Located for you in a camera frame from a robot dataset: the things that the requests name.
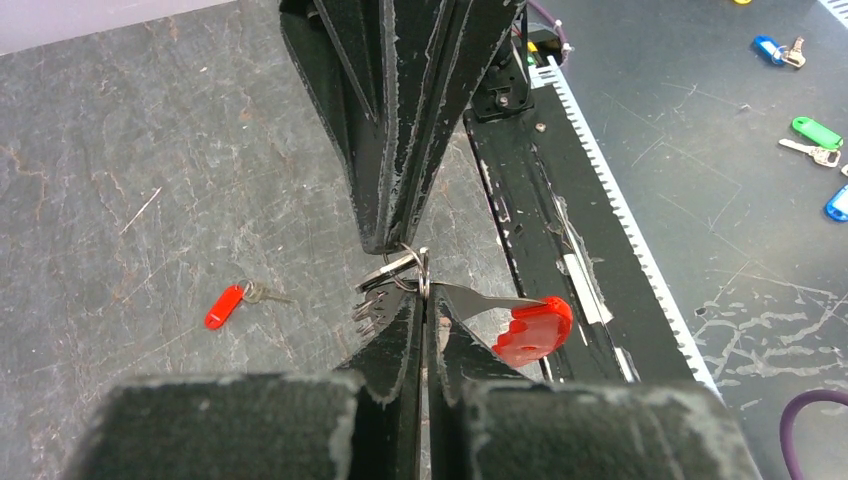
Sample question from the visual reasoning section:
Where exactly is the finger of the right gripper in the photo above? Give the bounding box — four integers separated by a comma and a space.
279, 1, 405, 255
384, 1, 525, 253

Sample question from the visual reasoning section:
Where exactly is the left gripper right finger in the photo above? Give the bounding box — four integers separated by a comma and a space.
425, 287, 760, 479

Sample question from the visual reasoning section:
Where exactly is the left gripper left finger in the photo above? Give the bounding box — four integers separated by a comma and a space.
64, 291, 422, 479

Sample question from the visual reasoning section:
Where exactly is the key with red tag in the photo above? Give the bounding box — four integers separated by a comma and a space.
204, 280, 292, 330

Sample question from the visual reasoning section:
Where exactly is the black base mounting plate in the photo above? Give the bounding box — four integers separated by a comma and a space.
464, 31, 696, 382

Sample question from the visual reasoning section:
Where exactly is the key with blue tag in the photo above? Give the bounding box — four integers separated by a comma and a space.
753, 35, 806, 69

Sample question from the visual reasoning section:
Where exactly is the key with green tag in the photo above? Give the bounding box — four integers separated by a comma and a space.
777, 116, 844, 168

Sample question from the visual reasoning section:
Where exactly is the blue key tag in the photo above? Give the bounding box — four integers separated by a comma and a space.
823, 185, 848, 223

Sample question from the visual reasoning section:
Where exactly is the white toothed cable duct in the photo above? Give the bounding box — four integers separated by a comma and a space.
529, 60, 721, 396

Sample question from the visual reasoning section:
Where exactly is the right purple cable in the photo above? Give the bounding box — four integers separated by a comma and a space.
526, 0, 574, 58

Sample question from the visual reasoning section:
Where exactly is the purple cable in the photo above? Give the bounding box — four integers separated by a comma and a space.
526, 0, 574, 58
778, 388, 848, 480

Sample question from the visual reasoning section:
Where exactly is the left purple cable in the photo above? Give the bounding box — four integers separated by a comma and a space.
778, 388, 848, 480

